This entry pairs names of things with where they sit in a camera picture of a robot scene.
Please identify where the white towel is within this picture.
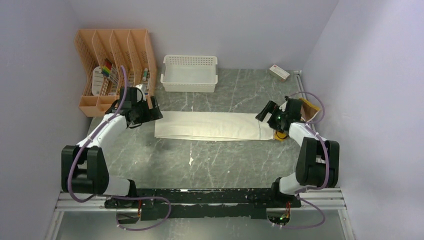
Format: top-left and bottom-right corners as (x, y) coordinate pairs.
(154, 111), (275, 141)

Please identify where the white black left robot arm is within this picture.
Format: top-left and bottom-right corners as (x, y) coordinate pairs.
(61, 87), (163, 208)

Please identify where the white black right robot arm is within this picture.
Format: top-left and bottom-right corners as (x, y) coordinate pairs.
(255, 97), (340, 207)

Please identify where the brown and yellow towel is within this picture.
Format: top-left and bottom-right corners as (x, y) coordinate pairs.
(274, 96), (322, 141)

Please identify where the small white red box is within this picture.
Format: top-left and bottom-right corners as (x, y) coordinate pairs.
(268, 64), (290, 82)

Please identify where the white tag card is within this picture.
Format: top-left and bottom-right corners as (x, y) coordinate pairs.
(91, 66), (104, 96)

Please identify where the rainbow colour swatch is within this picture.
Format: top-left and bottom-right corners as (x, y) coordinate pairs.
(101, 58), (113, 78)

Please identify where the white plastic basket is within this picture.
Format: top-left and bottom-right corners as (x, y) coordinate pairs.
(160, 54), (218, 93)

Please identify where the orange plastic file organizer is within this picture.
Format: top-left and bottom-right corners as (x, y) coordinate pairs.
(74, 29), (158, 117)

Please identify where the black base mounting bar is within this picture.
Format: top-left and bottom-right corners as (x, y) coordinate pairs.
(104, 186), (302, 221)

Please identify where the aluminium side rail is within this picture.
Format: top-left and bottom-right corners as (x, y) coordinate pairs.
(293, 70), (307, 99)

